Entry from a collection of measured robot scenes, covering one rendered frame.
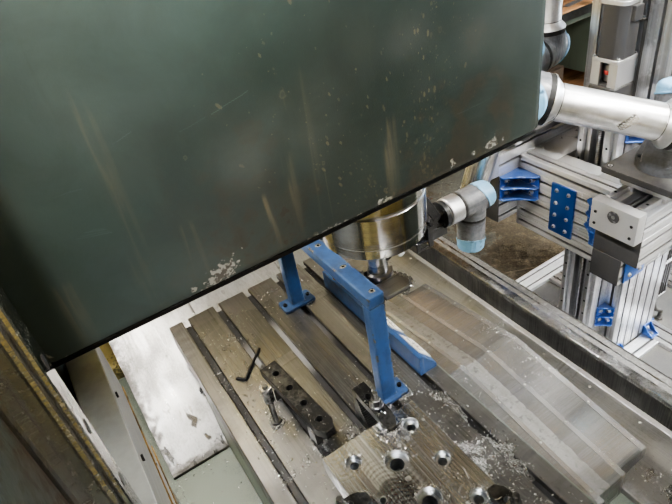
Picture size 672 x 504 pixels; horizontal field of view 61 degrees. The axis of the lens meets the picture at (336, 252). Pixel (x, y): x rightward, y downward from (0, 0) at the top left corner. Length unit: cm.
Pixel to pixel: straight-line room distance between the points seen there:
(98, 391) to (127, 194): 41
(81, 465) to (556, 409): 127
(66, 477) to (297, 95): 39
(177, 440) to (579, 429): 108
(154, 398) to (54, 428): 131
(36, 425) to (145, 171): 22
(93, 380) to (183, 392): 94
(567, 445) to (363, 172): 107
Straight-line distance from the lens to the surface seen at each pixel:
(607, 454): 159
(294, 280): 161
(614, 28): 177
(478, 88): 71
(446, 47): 66
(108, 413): 84
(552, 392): 165
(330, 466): 120
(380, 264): 119
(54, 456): 54
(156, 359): 187
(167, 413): 180
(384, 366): 130
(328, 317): 161
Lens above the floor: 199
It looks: 36 degrees down
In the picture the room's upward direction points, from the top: 10 degrees counter-clockwise
